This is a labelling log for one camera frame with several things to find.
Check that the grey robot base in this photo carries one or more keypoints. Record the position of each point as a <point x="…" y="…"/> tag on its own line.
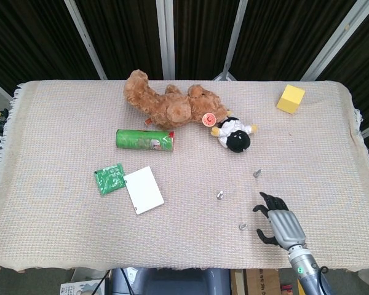
<point x="172" y="282"/>

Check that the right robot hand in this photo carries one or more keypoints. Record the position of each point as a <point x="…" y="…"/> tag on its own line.
<point x="287" y="227"/>

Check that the green snack packet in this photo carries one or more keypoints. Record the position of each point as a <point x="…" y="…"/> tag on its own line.
<point x="109" y="179"/>

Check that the brown teddy bear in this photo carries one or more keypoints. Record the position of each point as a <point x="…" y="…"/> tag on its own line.
<point x="172" y="107"/>

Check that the green chips can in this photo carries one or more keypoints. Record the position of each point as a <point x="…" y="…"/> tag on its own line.
<point x="141" y="139"/>

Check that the beige woven tablecloth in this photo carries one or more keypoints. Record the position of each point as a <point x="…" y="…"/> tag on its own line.
<point x="64" y="123"/>

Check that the illustrated book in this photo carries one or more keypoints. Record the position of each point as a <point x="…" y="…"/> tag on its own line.
<point x="80" y="289"/>

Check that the white card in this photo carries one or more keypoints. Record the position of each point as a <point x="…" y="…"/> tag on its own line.
<point x="144" y="190"/>

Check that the dark pleated curtain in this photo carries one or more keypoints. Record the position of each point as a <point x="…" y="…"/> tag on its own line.
<point x="126" y="30"/>

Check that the black white penguin plush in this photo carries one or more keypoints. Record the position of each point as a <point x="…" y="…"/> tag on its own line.
<point x="238" y="141"/>

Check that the brown cardboard box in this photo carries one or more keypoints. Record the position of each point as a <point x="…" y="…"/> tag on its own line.
<point x="261" y="282"/>

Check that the metal bolt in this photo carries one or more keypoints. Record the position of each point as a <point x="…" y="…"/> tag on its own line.
<point x="219" y="196"/>
<point x="243" y="227"/>
<point x="257" y="174"/>

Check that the round red hang tag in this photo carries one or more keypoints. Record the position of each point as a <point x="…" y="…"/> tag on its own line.
<point x="208" y="119"/>

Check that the yellow foam cube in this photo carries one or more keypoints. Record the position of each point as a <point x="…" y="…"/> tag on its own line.
<point x="290" y="99"/>

